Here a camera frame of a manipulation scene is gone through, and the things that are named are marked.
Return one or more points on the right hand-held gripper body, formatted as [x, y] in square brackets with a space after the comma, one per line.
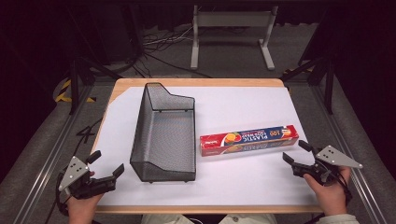
[334, 157]

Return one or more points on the white table mat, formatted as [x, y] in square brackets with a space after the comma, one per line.
[243, 180]

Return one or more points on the aluminium floor rail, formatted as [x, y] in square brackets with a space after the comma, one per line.
[348, 149]
[46, 168]

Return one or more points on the yellow and black hazard tape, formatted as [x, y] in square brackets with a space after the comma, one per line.
[63, 90]

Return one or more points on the person's left hand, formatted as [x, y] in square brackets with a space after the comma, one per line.
[81, 210]

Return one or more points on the person's beige trousers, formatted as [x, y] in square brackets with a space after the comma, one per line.
[249, 219]

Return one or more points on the grey metal stand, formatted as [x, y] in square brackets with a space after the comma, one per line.
[233, 19]

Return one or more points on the person's right sleeve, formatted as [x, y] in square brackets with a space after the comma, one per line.
[339, 219]

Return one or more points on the black tape floor mark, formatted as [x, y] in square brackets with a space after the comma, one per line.
[85, 133]

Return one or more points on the black tripod stand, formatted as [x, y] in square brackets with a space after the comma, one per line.
[74, 84]
[328, 84]

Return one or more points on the person's right hand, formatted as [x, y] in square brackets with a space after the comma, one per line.
[331, 197]

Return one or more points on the red and blue plastic wrap box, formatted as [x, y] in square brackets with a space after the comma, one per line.
[249, 140]

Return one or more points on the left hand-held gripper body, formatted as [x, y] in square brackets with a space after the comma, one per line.
[74, 169]

